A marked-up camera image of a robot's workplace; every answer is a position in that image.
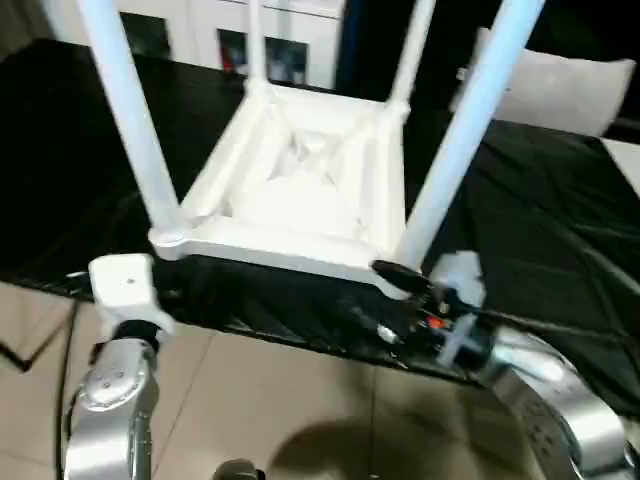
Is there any white plastic table top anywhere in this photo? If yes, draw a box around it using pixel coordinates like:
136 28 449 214
147 79 426 299

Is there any white plastic table leg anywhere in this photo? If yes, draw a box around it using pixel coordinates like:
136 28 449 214
397 0 549 274
387 0 436 114
74 0 184 251
244 0 269 94

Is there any black table mat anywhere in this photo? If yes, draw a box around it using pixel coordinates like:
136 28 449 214
0 37 640 416

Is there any black cabinet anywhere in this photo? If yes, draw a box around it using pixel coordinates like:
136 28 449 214
334 0 501 114

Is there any dark left robot foot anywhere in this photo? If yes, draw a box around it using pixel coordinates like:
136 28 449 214
214 458 266 480

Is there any grey cushion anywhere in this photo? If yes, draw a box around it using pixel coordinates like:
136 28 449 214
449 27 637 137

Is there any white flat board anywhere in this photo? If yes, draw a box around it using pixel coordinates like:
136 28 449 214
599 137 640 196

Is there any white glass-door cabinet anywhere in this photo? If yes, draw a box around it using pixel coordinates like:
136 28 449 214
39 0 346 91

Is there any grey curtain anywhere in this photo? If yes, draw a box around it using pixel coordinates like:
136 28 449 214
0 0 51 64

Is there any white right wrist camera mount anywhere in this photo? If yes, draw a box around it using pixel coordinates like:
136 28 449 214
434 251 489 369

